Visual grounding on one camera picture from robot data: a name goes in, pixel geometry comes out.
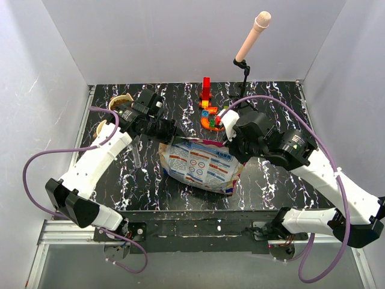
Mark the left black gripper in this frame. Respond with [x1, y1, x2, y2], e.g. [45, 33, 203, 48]
[144, 116, 188, 145]

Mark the translucent plastic food scoop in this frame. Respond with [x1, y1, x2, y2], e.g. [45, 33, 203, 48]
[131, 141, 141, 169]

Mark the pink pet food bag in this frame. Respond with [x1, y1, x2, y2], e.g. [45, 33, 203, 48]
[158, 138, 244, 195]

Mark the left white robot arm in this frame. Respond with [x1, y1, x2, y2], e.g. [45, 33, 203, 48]
[45, 104, 186, 241]

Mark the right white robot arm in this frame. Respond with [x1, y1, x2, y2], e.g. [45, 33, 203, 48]
[225, 128, 384, 248]

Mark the upper yellow pet bowl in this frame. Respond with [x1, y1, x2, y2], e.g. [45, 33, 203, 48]
[108, 93, 134, 110]

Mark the yellow pet bowl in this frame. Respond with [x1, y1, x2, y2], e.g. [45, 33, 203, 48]
[93, 120, 109, 143]
[108, 93, 134, 110]

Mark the lower yellow pet bowl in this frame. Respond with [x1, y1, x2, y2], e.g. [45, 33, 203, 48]
[93, 120, 109, 143]

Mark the colourful toy block track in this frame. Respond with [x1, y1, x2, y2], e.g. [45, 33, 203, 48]
[200, 107, 224, 132]

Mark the red toy block tower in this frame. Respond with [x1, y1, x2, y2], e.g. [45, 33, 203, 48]
[199, 77, 212, 109]

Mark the black microphone stand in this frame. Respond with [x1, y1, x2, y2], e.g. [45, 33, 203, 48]
[231, 59, 257, 111]

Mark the pink microphone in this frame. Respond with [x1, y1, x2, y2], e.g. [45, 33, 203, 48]
[235, 11, 271, 63]

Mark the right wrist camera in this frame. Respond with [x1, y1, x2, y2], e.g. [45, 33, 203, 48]
[215, 110, 278, 142]

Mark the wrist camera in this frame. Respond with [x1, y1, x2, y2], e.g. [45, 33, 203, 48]
[215, 110, 278, 142]
[135, 89, 163, 117]

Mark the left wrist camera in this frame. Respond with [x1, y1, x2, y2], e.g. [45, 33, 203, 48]
[135, 89, 163, 117]

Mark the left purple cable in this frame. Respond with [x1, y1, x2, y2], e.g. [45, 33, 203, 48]
[23, 107, 149, 274]

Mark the purple cable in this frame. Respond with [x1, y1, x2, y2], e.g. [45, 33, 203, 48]
[23, 107, 149, 274]
[218, 95, 351, 284]

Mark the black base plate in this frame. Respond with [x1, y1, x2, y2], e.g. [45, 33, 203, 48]
[54, 210, 343, 255]

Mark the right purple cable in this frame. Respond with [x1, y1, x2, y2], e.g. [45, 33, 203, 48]
[218, 95, 351, 284]

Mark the aluminium frame rail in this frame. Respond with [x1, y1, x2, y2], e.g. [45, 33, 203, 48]
[25, 84, 377, 289]

